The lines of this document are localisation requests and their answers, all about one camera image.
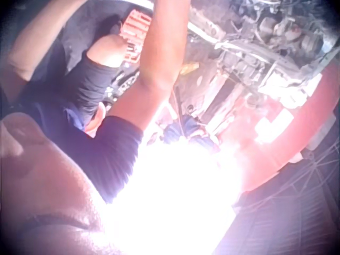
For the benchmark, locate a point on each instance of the blue cloth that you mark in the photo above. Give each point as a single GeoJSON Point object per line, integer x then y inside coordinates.
{"type": "Point", "coordinates": [184, 128]}

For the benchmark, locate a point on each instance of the person's legs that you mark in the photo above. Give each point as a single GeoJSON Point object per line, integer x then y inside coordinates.
{"type": "Point", "coordinates": [90, 79]}

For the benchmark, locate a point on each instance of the red tool tray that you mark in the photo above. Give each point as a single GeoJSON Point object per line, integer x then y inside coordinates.
{"type": "Point", "coordinates": [136, 32]}

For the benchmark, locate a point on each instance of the red car body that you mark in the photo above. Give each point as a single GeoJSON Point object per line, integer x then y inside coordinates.
{"type": "Point", "coordinates": [297, 138]}

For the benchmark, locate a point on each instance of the car engine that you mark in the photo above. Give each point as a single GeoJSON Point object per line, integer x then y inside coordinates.
{"type": "Point", "coordinates": [268, 40]}

